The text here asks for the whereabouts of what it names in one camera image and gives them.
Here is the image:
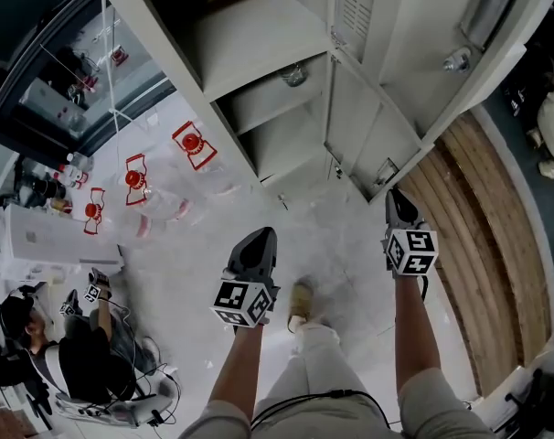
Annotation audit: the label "person's left forearm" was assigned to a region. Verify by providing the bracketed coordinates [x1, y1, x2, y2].
[208, 322, 265, 424]

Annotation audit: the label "white long carton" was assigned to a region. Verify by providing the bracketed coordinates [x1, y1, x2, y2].
[6, 203, 123, 269]

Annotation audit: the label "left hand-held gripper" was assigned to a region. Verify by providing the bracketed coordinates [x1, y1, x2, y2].
[209, 225, 282, 337]

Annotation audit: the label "person's grey t-shirt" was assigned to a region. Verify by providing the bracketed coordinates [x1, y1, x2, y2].
[178, 366, 497, 439]

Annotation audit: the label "white hanging cord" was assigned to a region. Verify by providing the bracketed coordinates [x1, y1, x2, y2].
[101, 0, 136, 130]

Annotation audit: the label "small white bottle red label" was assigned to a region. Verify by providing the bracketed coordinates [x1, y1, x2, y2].
[57, 165, 91, 191]

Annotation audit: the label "black sneaker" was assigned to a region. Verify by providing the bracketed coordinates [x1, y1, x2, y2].
[507, 84, 530, 117]

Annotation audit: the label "small clear bottle white cap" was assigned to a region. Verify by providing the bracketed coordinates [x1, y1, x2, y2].
[65, 151, 95, 173]

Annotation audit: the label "black round container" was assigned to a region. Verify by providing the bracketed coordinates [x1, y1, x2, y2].
[29, 178, 68, 200]

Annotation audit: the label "white metal locker cabinet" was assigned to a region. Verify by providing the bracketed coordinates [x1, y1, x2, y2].
[88, 0, 554, 205]

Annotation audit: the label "wooden slat platform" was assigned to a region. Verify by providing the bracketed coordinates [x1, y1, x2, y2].
[398, 110, 554, 397]

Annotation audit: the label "black office chair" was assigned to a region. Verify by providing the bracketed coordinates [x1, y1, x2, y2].
[486, 367, 554, 439]

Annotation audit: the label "person's right forearm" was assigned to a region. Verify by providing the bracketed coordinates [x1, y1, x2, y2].
[393, 272, 442, 395]

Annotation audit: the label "person's white trousers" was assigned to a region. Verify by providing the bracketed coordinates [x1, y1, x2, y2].
[258, 322, 397, 424]

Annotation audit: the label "thin black headset cable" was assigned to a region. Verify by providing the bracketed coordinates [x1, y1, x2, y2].
[251, 389, 392, 429]

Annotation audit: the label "clear water jug red cap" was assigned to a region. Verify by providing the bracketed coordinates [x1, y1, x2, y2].
[170, 120, 241, 196]
[123, 153, 194, 223]
[82, 187, 154, 241]

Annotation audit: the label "black framed glass window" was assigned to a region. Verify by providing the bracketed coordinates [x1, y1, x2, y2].
[0, 0, 177, 155]

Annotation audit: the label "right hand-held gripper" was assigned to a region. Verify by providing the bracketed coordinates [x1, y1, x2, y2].
[379, 187, 441, 277]

